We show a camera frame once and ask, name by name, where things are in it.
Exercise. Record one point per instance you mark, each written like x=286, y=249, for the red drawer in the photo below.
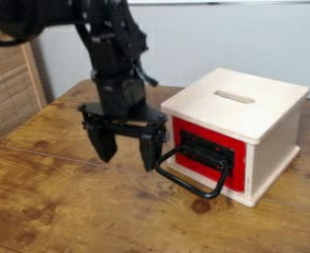
x=235, y=181

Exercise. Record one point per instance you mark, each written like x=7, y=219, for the light wooden box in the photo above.
x=249, y=108

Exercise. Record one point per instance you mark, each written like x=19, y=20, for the wooden slatted panel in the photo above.
x=22, y=91

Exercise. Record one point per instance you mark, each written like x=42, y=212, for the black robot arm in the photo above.
x=115, y=43

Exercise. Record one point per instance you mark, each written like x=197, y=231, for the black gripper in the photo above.
x=122, y=113

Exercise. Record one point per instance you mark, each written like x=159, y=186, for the black metal drawer handle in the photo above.
x=197, y=174

